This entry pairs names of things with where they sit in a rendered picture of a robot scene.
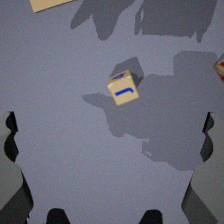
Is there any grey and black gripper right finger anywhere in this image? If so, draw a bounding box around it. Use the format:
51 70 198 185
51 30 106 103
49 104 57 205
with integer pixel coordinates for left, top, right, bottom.
181 112 224 224

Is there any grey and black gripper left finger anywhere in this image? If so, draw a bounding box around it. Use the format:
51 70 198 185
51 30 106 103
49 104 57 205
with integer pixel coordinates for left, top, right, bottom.
0 111 34 224

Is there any tan flat mat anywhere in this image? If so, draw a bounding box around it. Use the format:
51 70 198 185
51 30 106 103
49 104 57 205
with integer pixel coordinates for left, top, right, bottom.
30 0 74 13

